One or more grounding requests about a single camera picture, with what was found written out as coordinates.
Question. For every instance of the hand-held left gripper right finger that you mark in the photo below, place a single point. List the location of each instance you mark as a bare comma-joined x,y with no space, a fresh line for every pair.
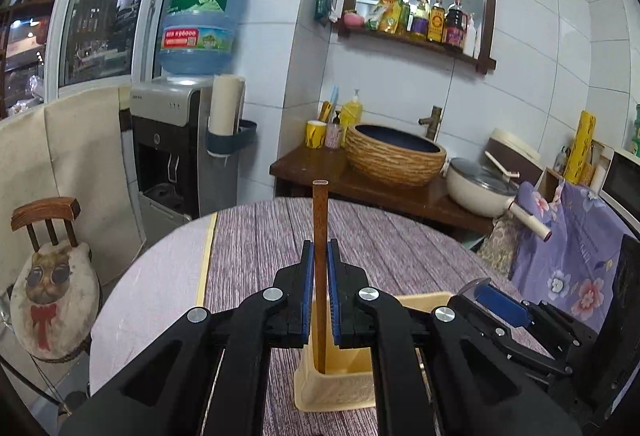
334,306

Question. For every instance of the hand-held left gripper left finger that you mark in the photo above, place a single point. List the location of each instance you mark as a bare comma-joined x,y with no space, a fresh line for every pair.
309,291

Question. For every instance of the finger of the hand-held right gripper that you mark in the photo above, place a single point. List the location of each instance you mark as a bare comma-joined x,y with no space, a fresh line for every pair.
500,306
540,356

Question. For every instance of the brown wooden chopstick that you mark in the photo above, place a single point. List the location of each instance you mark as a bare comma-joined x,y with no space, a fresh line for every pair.
320,226

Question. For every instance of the beige plastic utensil holder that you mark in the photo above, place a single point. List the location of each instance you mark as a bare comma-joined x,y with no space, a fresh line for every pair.
340,386

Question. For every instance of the beige patterned cloth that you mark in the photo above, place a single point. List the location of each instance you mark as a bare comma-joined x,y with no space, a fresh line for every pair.
500,246

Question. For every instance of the purple striped tablecloth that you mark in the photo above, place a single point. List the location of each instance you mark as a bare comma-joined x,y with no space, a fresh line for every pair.
390,251

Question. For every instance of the purple floral cloth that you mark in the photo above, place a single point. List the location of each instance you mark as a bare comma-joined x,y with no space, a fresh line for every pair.
575,241

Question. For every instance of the wooden counter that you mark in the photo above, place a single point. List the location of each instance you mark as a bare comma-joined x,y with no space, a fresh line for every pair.
360,191

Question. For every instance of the cream pan with glass lid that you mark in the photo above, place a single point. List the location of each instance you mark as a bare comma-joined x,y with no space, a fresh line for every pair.
475,191

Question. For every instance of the white microwave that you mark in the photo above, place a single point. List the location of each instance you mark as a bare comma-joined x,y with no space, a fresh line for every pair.
625,181

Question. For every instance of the wooden storage box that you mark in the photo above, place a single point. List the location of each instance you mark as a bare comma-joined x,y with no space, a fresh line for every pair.
552,178

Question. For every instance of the woven sink basin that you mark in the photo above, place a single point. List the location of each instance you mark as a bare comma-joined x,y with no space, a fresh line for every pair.
390,161

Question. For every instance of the yellow cup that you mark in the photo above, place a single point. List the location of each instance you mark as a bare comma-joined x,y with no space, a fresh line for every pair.
315,136

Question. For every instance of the white rice cooker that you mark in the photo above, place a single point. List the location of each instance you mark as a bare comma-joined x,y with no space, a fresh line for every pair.
520,148

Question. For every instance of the small patterned pump bottle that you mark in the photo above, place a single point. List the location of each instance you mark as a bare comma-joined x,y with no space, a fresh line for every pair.
333,133

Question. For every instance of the blue roll holder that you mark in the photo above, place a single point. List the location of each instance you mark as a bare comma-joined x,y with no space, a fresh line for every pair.
235,141

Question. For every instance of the yellow wrap roll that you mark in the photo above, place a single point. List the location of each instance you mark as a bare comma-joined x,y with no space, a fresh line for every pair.
580,146

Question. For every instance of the yellow soap bottle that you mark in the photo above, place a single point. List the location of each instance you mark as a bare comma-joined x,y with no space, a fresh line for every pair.
351,116

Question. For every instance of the toothbrushes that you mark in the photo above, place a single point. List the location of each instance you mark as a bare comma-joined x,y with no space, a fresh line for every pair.
330,106

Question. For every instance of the stack of green cups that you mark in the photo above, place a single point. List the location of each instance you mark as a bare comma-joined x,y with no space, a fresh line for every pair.
636,131

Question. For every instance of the bronze faucet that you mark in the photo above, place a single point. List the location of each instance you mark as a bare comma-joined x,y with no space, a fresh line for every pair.
431,123

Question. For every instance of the grey water dispenser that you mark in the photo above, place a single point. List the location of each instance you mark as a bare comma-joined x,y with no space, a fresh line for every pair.
170,141

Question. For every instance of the cat print cushion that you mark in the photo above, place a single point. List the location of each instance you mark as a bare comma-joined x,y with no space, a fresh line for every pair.
50,296

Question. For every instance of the white plastic bottle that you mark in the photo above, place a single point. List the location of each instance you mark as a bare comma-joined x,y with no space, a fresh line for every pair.
472,38

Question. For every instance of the beige fabric cover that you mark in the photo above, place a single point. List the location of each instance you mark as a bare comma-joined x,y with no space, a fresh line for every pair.
75,156

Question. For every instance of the wooden chair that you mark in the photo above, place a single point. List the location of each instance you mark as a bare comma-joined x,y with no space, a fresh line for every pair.
45,211

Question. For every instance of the dark soy sauce bottle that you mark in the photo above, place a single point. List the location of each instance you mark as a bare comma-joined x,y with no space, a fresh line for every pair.
455,28

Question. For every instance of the yellow green seasoning bag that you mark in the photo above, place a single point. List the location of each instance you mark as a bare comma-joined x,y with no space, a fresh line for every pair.
385,16

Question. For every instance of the orange label sauce bottle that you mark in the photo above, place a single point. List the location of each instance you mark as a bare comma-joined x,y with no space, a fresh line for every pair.
436,23

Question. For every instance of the green oil bottle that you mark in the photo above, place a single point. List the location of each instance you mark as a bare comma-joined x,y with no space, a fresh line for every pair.
403,16

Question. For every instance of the blue water jug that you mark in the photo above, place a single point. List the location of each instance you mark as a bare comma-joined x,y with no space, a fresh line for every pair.
200,16

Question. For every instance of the dark display shelf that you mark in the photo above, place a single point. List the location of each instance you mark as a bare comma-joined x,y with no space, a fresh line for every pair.
25,16

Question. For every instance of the dark wooden wall shelf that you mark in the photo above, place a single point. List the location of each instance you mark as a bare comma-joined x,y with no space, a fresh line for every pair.
415,41

